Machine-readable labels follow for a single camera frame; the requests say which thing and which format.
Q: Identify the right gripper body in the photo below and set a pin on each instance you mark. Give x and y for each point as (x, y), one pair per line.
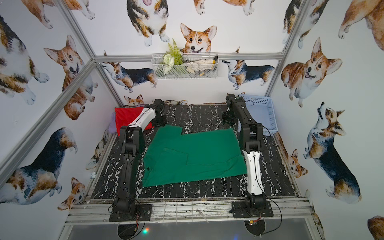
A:
(229, 117)

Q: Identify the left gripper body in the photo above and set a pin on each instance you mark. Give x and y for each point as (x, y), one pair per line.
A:
(160, 119)

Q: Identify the light blue plastic basket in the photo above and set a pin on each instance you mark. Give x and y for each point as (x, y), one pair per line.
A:
(262, 111)

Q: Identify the green t-shirt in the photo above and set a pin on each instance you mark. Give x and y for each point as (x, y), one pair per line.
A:
(174, 157)

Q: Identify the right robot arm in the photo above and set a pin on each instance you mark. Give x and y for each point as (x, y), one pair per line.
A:
(250, 141)

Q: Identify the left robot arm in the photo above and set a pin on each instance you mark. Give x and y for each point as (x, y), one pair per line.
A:
(132, 146)

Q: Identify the folded red t-shirt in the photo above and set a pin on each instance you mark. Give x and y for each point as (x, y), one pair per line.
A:
(134, 117)

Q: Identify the folded lilac t-shirt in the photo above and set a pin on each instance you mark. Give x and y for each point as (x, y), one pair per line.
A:
(112, 125)

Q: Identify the cream cloth items in basket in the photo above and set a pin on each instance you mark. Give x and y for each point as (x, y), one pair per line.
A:
(201, 67)

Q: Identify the green fern plant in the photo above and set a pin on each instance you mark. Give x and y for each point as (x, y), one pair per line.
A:
(172, 57)

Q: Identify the white wire wall basket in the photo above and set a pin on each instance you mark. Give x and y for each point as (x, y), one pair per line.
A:
(178, 71)

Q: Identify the aluminium frame back bar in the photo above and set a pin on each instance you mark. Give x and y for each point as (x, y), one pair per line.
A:
(221, 56)

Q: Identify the aluminium frame bar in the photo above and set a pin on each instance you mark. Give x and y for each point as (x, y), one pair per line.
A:
(22, 149)
(221, 56)

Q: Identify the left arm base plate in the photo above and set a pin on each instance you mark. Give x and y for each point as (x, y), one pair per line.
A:
(142, 212)

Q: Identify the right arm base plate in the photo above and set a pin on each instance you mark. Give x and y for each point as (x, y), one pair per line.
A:
(242, 210)

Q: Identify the aluminium front rail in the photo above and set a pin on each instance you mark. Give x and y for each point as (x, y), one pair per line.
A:
(190, 212)

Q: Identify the aluminium frame left bar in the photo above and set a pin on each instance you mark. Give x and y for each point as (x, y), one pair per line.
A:
(22, 149)

